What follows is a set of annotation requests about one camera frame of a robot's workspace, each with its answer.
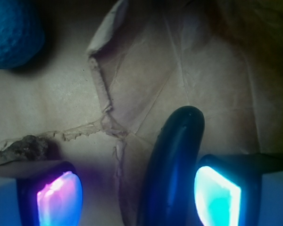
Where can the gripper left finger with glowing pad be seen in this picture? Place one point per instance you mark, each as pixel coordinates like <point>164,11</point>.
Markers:
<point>39,193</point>

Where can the brown paper bag bin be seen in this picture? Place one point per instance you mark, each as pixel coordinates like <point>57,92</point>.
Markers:
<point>224,57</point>

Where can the brown rock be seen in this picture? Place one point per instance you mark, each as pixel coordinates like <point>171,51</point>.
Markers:
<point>30,148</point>

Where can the dark green plastic pickle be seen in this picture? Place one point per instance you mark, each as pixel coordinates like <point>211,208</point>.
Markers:
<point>169,177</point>

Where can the blue dimpled foam ball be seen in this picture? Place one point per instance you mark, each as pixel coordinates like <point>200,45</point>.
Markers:
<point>21,33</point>

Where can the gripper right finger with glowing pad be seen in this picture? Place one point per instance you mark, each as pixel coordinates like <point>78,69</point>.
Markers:
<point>240,190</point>

